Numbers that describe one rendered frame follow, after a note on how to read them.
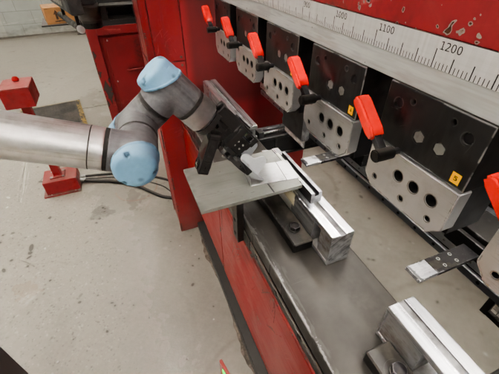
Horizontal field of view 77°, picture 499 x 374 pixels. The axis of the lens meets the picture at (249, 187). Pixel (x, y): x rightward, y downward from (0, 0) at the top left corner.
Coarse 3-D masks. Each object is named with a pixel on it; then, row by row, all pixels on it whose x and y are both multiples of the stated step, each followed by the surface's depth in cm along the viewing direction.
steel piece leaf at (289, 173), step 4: (284, 160) 87; (280, 164) 86; (284, 164) 86; (288, 164) 86; (280, 168) 84; (284, 168) 84; (288, 168) 84; (292, 168) 84; (284, 172) 83; (288, 172) 83; (292, 172) 83; (284, 176) 82; (288, 176) 82; (292, 176) 82; (296, 176) 82
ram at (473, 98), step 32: (224, 0) 93; (320, 0) 52; (352, 0) 45; (384, 0) 40; (416, 0) 36; (448, 0) 33; (480, 0) 30; (320, 32) 54; (448, 32) 34; (480, 32) 31; (384, 64) 43; (416, 64) 38; (448, 96) 35; (480, 96) 32
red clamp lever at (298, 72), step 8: (296, 56) 58; (288, 64) 59; (296, 64) 58; (296, 72) 57; (304, 72) 58; (296, 80) 57; (304, 80) 57; (304, 88) 57; (304, 96) 56; (312, 96) 57; (320, 96) 58; (304, 104) 57
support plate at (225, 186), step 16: (224, 160) 88; (272, 160) 88; (192, 176) 82; (208, 176) 82; (224, 176) 82; (240, 176) 82; (192, 192) 77; (208, 192) 77; (224, 192) 77; (240, 192) 77; (256, 192) 77; (272, 192) 77; (208, 208) 72; (224, 208) 73
